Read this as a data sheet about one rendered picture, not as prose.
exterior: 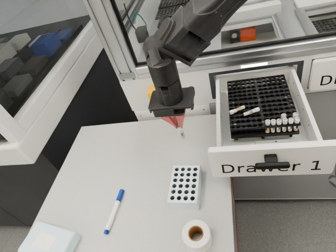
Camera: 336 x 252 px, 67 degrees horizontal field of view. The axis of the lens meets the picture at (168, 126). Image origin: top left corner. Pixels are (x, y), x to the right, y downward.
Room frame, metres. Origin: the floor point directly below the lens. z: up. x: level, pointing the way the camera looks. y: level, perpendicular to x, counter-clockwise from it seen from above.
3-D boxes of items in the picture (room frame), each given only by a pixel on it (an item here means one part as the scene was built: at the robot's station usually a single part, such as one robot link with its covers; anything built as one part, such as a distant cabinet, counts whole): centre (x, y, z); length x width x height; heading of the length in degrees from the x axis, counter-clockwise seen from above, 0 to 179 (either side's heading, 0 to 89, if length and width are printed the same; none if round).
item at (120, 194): (0.43, 0.23, 0.77); 0.14 x 0.02 x 0.02; 154
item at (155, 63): (0.46, -0.03, 1.15); 0.07 x 0.06 x 0.07; 178
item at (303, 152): (0.35, -0.21, 0.87); 0.29 x 0.02 x 0.11; 69
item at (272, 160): (0.32, -0.20, 0.91); 0.07 x 0.04 x 0.01; 69
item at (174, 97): (0.46, -0.03, 1.09); 0.10 x 0.07 x 0.07; 69
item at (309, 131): (0.54, -0.28, 0.86); 0.40 x 0.26 x 0.06; 159
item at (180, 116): (0.47, -0.02, 1.02); 0.07 x 0.07 x 0.09; 68
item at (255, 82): (0.54, -0.28, 0.87); 0.22 x 0.18 x 0.06; 159
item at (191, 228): (0.27, 0.02, 0.78); 0.07 x 0.07 x 0.04
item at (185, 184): (0.42, 0.01, 0.78); 0.12 x 0.08 x 0.04; 157
